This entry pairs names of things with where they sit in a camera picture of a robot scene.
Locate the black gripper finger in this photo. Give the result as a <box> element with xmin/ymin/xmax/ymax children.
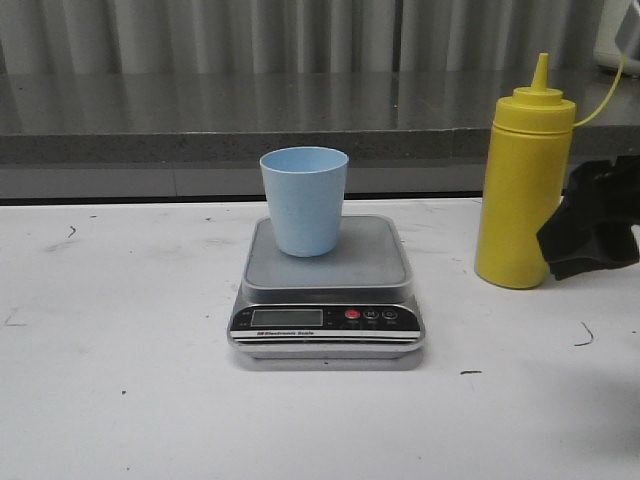
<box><xmin>537</xmin><ymin>159</ymin><xmax>639</xmax><ymax>280</ymax></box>

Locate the yellow squeeze bottle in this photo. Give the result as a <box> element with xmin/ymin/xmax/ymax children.
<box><xmin>473</xmin><ymin>52</ymin><xmax>626</xmax><ymax>291</ymax></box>

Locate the light blue plastic cup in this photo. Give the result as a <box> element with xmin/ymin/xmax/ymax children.
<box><xmin>260</xmin><ymin>146</ymin><xmax>349</xmax><ymax>257</ymax></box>

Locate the silver digital kitchen scale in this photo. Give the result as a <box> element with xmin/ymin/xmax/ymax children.
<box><xmin>227</xmin><ymin>215</ymin><xmax>426</xmax><ymax>370</ymax></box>

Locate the white container in background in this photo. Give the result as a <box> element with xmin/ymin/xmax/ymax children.
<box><xmin>593</xmin><ymin>0</ymin><xmax>639</xmax><ymax>77</ymax></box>

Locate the grey stone counter ledge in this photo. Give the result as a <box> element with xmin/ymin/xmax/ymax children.
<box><xmin>0</xmin><ymin>72</ymin><xmax>640</xmax><ymax>199</ymax></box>

